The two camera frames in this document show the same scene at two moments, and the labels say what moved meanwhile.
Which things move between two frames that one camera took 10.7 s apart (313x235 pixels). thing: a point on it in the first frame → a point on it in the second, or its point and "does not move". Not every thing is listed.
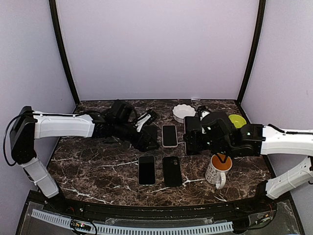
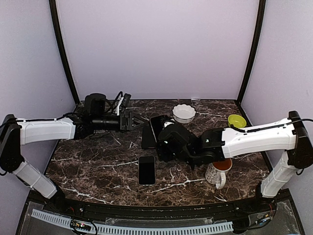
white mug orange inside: [216, 170] does not move
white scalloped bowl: [181, 110] does not move
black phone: [146, 167] does not move
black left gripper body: [136, 142] → [122, 127]
